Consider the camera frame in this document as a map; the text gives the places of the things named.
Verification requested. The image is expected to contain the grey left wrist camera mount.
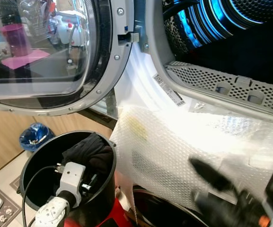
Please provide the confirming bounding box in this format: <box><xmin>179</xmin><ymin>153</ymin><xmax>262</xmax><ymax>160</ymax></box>
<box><xmin>60</xmin><ymin>162</ymin><xmax>87</xmax><ymax>206</ymax></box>

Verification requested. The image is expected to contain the perforated steel washer drum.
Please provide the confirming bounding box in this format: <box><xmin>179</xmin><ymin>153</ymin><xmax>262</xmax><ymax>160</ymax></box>
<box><xmin>162</xmin><ymin>0</ymin><xmax>273</xmax><ymax>88</ymax></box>

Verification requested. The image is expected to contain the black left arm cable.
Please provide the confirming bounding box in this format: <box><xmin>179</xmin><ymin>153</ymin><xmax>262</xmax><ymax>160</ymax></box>
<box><xmin>21</xmin><ymin>165</ymin><xmax>63</xmax><ymax>227</ymax></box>

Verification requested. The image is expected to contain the black cloth garment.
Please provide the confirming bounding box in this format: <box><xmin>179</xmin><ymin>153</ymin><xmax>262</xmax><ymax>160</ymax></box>
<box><xmin>62</xmin><ymin>132</ymin><xmax>114</xmax><ymax>175</ymax></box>

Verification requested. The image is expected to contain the white washing machine body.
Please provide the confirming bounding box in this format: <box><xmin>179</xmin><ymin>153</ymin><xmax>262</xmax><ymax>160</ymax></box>
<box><xmin>109</xmin><ymin>0</ymin><xmax>273</xmax><ymax>216</ymax></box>

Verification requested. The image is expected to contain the red plastic basket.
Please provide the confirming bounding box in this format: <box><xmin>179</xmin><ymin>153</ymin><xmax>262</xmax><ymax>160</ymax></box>
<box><xmin>63</xmin><ymin>187</ymin><xmax>212</xmax><ymax>227</ymax></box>

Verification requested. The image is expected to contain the grey perforated lint filter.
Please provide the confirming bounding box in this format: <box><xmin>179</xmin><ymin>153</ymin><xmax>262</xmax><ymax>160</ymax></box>
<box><xmin>165</xmin><ymin>61</ymin><xmax>273</xmax><ymax>114</ymax></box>

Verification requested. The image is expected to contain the round glass washer door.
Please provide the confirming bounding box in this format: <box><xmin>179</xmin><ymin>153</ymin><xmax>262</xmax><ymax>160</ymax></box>
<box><xmin>0</xmin><ymin>0</ymin><xmax>135</xmax><ymax>117</ymax></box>

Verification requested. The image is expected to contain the white barcode label sticker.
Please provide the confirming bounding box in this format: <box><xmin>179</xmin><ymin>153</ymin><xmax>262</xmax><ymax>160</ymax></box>
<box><xmin>153</xmin><ymin>73</ymin><xmax>185</xmax><ymax>107</ymax></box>

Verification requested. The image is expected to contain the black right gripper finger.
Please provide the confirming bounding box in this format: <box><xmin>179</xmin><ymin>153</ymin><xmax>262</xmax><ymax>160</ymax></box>
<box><xmin>188</xmin><ymin>157</ymin><xmax>236</xmax><ymax>192</ymax></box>
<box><xmin>193</xmin><ymin>192</ymin><xmax>245</xmax><ymax>225</ymax></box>

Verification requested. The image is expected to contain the clear bubble wrap sheet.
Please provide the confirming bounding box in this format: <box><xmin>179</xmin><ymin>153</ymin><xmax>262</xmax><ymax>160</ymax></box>
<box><xmin>110</xmin><ymin>102</ymin><xmax>273</xmax><ymax>216</ymax></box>

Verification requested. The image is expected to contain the black round plastic bucket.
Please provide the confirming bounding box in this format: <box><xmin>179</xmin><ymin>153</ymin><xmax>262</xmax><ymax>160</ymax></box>
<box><xmin>19</xmin><ymin>130</ymin><xmax>118</xmax><ymax>227</ymax></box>

